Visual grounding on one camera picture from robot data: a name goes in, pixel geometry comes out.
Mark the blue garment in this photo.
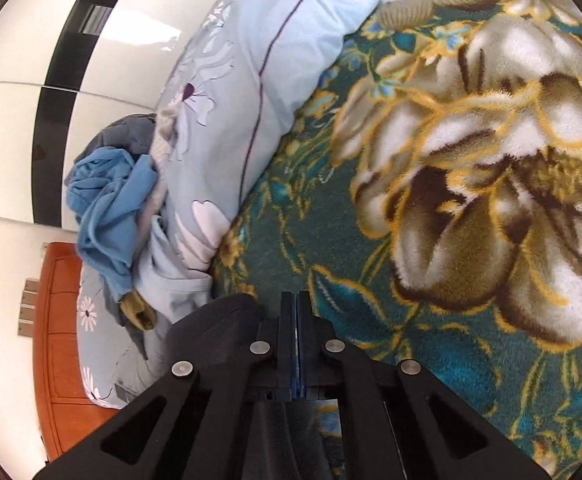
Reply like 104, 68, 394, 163
65, 146, 160, 307

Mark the grey garment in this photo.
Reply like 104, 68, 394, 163
75, 113, 160, 163

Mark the daisy print pillow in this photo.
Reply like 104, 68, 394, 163
76, 264, 172, 409

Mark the yellow olive garment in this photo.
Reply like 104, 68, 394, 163
120, 289, 158, 332

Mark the orange wooden headboard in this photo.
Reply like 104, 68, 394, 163
32, 241, 124, 465

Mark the teal floral blanket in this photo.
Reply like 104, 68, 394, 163
210, 0, 582, 480

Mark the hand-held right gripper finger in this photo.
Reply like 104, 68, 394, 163
297, 290, 552, 480
33, 291, 298, 480

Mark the white pillow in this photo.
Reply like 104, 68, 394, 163
135, 0, 422, 326

